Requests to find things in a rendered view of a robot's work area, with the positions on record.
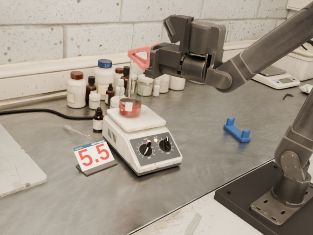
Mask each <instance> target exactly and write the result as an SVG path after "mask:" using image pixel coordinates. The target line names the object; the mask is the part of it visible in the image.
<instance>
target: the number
mask: <svg viewBox="0 0 313 235"><path fill-rule="evenodd" d="M75 152H76V154H77V157H78V159H79V161H80V164H81V166H82V168H86V167H88V166H92V165H94V164H97V163H100V162H103V161H105V160H108V159H111V158H112V156H111V154H110V151H109V149H108V147H107V145H106V143H105V142H103V143H100V144H97V145H93V146H90V147H87V148H84V149H81V150H78V151H75Z"/></svg>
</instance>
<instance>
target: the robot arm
mask: <svg viewBox="0 0 313 235"><path fill-rule="evenodd" d="M163 21H164V22H163V25H164V27H165V29H166V31H167V33H168V34H167V35H168V37H169V39H170V41H171V43H167V42H163V43H156V44H152V45H148V46H144V47H140V48H135V49H131V50H128V57H129V58H130V59H131V60H133V61H134V62H135V63H136V64H137V65H138V66H139V67H140V68H141V69H142V70H143V71H144V72H145V74H144V75H145V77H148V78H151V79H155V78H158V77H160V76H162V75H164V74H167V75H170V76H175V77H179V78H183V79H187V80H191V81H195V82H199V83H205V85H209V86H211V87H215V89H216V90H218V91H219V92H222V93H230V92H232V91H234V90H235V89H237V88H238V87H240V86H242V85H243V84H245V83H246V82H248V81H249V80H250V79H252V78H253V77H254V76H256V75H257V74H258V73H259V72H261V71H263V70H264V69H266V68H267V67H269V66H270V65H272V64H273V63H275V62H276V61H278V60H279V59H281V58H283V57H284V56H286V55H287V54H289V53H291V52H292V51H294V50H295V49H297V48H298V47H300V46H301V45H303V44H305V43H306V42H308V41H309V40H311V39H312V38H313V1H312V2H310V3H309V4H308V5H306V6H305V7H303V8H302V9H301V10H299V11H298V12H297V13H296V14H294V15H293V16H291V17H290V18H289V19H287V20H286V21H284V22H283V23H281V24H280V25H278V26H277V27H276V28H275V29H273V30H272V31H270V32H269V33H267V34H266V35H264V36H263V37H262V38H260V39H259V40H257V41H256V42H255V43H253V44H252V45H251V46H249V47H247V48H246V49H244V50H243V51H241V52H240V53H239V54H237V55H236V56H234V57H233V58H231V59H229V60H228V61H226V62H223V61H222V59H223V53H224V49H223V47H224V41H225V34H226V27H225V26H223V25H218V24H215V23H211V22H205V21H194V17H191V16H186V15H176V14H173V15H170V16H169V17H167V18H166V19H164V20H163ZM179 41H180V44H179V45H176V44H175V43H177V42H179ZM172 43H174V44H172ZM144 51H145V52H146V53H147V60H144V59H142V58H141V57H139V56H137V55H136V53H139V52H144ZM312 154H313V87H312V89H311V91H310V93H309V95H308V96H307V98H306V100H305V102H304V104H303V105H302V107H301V109H300V111H299V113H298V115H297V116H296V118H295V120H294V122H293V124H292V126H289V127H288V129H287V130H286V132H285V134H284V136H283V137H282V139H281V141H280V143H279V145H278V147H276V150H275V153H274V159H275V162H276V164H277V165H278V166H279V167H280V168H281V169H280V172H279V175H278V177H277V180H276V183H275V186H274V187H272V188H271V190H270V191H268V192H267V193H265V194H264V195H263V196H261V197H260V198H258V199H257V200H256V201H254V202H253V203H252V204H251V205H250V208H249V210H250V211H251V212H252V213H253V214H255V215H256V216H258V217H259V218H261V219H262V220H264V221H265V222H267V223H268V224H270V225H271V226H273V227H274V228H281V227H282V226H283V225H284V224H285V223H286V222H287V221H288V220H290V219H291V218H292V217H293V216H294V215H295V214H296V213H297V212H299V211H300V210H301V209H302V208H303V207H304V206H305V205H306V204H307V203H308V202H309V201H310V200H312V199H313V185H311V184H310V181H311V179H312V177H311V175H310V173H309V172H308V168H309V166H310V157H311V155H312Z"/></svg>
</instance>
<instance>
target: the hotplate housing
mask: <svg viewBox="0 0 313 235"><path fill-rule="evenodd" d="M165 132H169V133H170V131H169V130H168V129H167V128H166V127H165V126H159V127H154V128H148V129H144V130H138V131H132V132H127V131H125V130H124V129H123V128H122V127H120V126H119V125H118V124H117V123H116V122H115V121H114V120H113V119H112V118H111V117H110V116H109V115H106V116H104V117H103V124H102V135H103V138H104V139H105V140H106V141H107V143H108V144H109V145H110V146H111V147H112V148H113V149H114V150H115V151H116V153H117V154H118V155H119V156H120V157H121V158H122V159H123V160H124V161H125V162H126V163H127V165H128V166H129V167H130V168H131V169H132V170H133V171H134V172H135V173H136V174H137V176H141V175H144V174H148V173H152V172H156V171H160V170H163V169H167V168H170V167H174V166H178V165H181V162H182V158H183V157H182V155H181V152H180V151H179V149H178V147H177V145H176V143H175V141H174V139H173V137H172V135H171V133H170V135H171V137H172V139H173V141H174V143H175V145H176V147H177V149H178V151H179V153H180V155H181V156H180V157H177V158H173V159H168V160H164V161H160V162H156V163H153V164H149V165H145V166H140V164H139V162H138V159H137V157H136V155H135V153H134V150H133V148H132V146H131V144H130V141H129V140H130V139H135V138H141V137H146V136H150V135H155V134H160V133H165Z"/></svg>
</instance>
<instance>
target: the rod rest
mask: <svg viewBox="0 0 313 235"><path fill-rule="evenodd" d="M234 121H235V118H234V117H233V118H232V119H231V120H230V119H229V118H227V122H226V124H225V125H224V128H225V129H226V130H227V131H228V132H229V133H231V134H232V135H233V136H234V137H236V138H237V139H238V140H239V141H240V142H249V141H250V140H251V138H250V137H249V135H250V131H251V130H250V129H248V130H247V131H245V130H243V131H241V130H240V129H239V128H237V127H236V126H235V125H234Z"/></svg>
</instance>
